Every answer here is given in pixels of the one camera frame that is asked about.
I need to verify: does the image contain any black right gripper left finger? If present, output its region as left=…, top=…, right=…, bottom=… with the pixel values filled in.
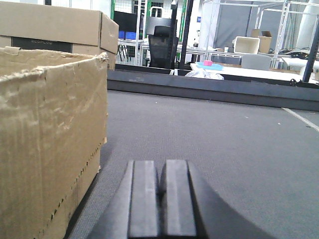
left=87, top=160, right=160, bottom=239

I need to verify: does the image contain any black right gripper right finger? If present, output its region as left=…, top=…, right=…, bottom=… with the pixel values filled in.
left=161, top=159, right=273, bottom=239

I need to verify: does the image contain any torn cardboard box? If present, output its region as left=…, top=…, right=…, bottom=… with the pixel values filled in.
left=0, top=47, right=109, bottom=239

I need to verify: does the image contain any dark low platform edge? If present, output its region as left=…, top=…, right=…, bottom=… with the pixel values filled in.
left=107, top=65, right=319, bottom=112

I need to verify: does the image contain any crumpled plastic bag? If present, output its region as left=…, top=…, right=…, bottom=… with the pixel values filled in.
left=185, top=68, right=224, bottom=80

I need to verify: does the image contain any light blue tray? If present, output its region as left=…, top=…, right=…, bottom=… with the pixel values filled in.
left=195, top=62, right=223, bottom=71

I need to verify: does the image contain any pink block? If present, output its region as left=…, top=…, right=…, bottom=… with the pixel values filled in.
left=203, top=60, right=213, bottom=66

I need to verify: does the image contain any grey chair back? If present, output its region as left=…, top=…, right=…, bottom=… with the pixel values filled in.
left=241, top=54, right=272, bottom=71

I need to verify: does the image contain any black office chair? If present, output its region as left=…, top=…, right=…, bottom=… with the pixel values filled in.
left=147, top=16, right=178, bottom=69

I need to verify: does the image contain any white plastic bin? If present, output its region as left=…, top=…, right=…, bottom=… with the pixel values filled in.
left=232, top=36, right=260, bottom=54

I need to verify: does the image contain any closed brown cardboard box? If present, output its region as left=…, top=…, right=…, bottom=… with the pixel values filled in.
left=0, top=1, right=119, bottom=70

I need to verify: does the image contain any small open cardboard box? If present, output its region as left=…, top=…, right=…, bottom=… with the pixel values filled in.
left=251, top=29, right=272, bottom=53

